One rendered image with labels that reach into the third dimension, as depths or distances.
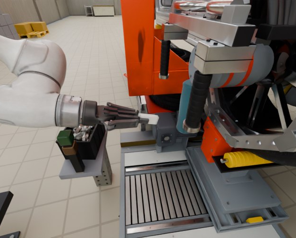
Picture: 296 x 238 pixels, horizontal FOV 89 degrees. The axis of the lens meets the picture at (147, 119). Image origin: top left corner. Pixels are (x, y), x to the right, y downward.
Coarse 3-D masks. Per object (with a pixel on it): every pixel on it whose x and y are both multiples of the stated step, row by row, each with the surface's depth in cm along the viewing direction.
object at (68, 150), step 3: (75, 141) 55; (75, 144) 54; (63, 147) 52; (66, 147) 52; (69, 147) 52; (72, 147) 52; (75, 147) 54; (63, 150) 52; (66, 150) 52; (69, 150) 53; (72, 150) 53; (75, 150) 54; (66, 153) 53; (69, 153) 54; (72, 153) 54; (75, 153) 54
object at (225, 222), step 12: (192, 156) 106; (192, 168) 101; (204, 180) 92; (204, 192) 85; (216, 204) 81; (216, 216) 74; (228, 216) 74; (240, 216) 76; (252, 216) 76; (264, 216) 76; (276, 216) 74; (288, 216) 74; (216, 228) 75; (228, 228) 72; (240, 228) 75
